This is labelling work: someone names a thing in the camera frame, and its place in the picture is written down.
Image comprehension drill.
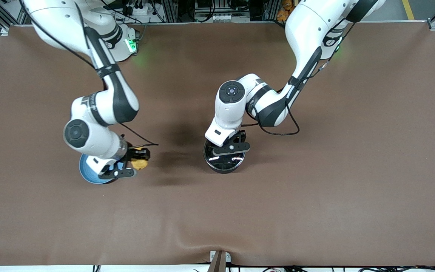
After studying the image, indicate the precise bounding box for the white power strip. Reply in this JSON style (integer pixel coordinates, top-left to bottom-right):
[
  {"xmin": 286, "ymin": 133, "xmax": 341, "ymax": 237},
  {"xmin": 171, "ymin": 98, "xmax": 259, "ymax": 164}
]
[{"xmin": 122, "ymin": 0, "xmax": 166, "ymax": 17}]

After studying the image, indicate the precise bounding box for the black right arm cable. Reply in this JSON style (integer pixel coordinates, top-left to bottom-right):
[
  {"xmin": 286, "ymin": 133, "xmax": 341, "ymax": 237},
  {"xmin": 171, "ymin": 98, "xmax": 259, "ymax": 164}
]
[{"xmin": 20, "ymin": 0, "xmax": 159, "ymax": 147}]

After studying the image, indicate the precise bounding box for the aluminium frame post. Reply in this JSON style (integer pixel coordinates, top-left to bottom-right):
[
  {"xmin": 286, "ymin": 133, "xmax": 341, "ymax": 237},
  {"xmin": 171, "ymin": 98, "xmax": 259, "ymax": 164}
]
[
  {"xmin": 162, "ymin": 0, "xmax": 179, "ymax": 23},
  {"xmin": 264, "ymin": 0, "xmax": 279, "ymax": 22}
]

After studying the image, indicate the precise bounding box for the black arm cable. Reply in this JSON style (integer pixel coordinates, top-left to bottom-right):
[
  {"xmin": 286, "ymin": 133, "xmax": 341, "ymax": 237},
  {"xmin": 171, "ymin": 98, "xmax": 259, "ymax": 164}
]
[
  {"xmin": 241, "ymin": 21, "xmax": 356, "ymax": 136},
  {"xmin": 20, "ymin": 0, "xmax": 159, "ymax": 147}
]

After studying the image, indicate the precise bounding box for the bag of orange items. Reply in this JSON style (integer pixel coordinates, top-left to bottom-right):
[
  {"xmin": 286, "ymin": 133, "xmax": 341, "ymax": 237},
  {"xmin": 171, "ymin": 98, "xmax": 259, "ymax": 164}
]
[{"xmin": 276, "ymin": 0, "xmax": 294, "ymax": 22}]

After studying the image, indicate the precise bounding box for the glass lid with blue knob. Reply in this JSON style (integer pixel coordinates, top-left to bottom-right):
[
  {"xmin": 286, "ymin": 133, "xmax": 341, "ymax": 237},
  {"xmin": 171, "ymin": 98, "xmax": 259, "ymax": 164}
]
[{"xmin": 204, "ymin": 139, "xmax": 245, "ymax": 169}]

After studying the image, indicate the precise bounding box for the black pot with blue handle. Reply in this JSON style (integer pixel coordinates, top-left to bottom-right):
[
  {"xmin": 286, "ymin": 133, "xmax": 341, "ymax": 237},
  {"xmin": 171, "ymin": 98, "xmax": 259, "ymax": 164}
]
[{"xmin": 203, "ymin": 138, "xmax": 246, "ymax": 174}]

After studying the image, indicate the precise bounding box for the blue round plate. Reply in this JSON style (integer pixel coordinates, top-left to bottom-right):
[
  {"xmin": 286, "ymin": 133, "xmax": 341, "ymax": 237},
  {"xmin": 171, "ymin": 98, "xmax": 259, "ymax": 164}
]
[{"xmin": 79, "ymin": 153, "xmax": 125, "ymax": 185}]

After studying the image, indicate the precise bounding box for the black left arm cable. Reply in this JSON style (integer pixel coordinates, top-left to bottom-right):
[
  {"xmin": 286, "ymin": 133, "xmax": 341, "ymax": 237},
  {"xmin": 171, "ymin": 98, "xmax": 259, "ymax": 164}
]
[{"xmin": 241, "ymin": 21, "xmax": 356, "ymax": 136}]

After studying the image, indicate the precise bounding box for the brown table cover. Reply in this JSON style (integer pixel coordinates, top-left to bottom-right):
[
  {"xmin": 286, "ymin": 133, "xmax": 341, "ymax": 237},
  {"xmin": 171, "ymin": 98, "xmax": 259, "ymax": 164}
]
[{"xmin": 0, "ymin": 23, "xmax": 435, "ymax": 267}]

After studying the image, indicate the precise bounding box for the yellow potato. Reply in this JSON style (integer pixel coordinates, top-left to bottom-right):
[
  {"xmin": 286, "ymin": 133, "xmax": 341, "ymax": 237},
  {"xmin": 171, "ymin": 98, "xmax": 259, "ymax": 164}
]
[{"xmin": 131, "ymin": 157, "xmax": 150, "ymax": 171}]

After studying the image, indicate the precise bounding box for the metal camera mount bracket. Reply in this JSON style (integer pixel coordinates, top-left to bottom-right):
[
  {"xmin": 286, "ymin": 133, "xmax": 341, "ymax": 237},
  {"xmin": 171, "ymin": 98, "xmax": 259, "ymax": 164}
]
[{"xmin": 209, "ymin": 250, "xmax": 232, "ymax": 272}]

